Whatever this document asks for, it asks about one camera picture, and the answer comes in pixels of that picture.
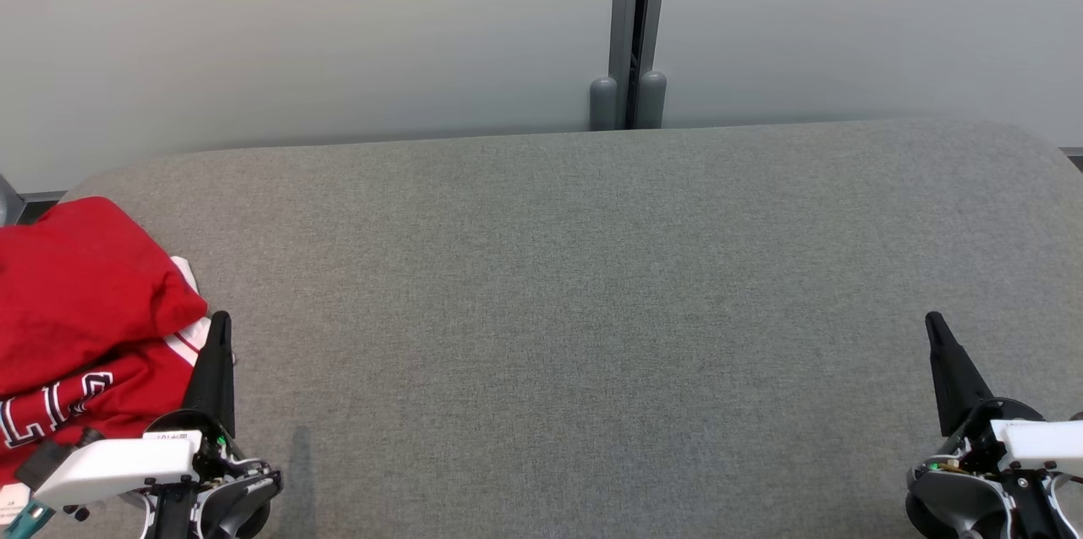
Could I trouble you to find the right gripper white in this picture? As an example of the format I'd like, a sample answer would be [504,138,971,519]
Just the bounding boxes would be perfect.
[925,311,1083,472]

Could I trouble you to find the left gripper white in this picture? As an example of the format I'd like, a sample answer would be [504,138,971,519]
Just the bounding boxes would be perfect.
[34,311,235,511]

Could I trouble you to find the red and white basketball jersey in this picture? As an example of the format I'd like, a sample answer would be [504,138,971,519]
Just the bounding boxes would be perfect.
[0,256,212,527]

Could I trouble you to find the red shorts with white stripes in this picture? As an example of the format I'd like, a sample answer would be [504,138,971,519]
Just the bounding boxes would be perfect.
[0,197,209,398]

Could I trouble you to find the grey rounded background object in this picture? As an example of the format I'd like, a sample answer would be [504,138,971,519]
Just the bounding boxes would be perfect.
[0,173,25,227]

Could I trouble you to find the left teal cable connector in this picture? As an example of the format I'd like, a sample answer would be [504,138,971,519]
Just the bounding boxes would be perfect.
[4,499,53,538]

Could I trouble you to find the tall grey cylindrical post cap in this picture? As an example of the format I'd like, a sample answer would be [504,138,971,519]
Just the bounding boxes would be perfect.
[636,70,668,130]

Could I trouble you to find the short grey cylindrical post cap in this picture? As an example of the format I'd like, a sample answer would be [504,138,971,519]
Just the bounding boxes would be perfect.
[590,77,619,132]

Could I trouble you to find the grey metal partition post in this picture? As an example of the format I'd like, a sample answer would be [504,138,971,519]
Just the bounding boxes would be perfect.
[608,0,672,131]

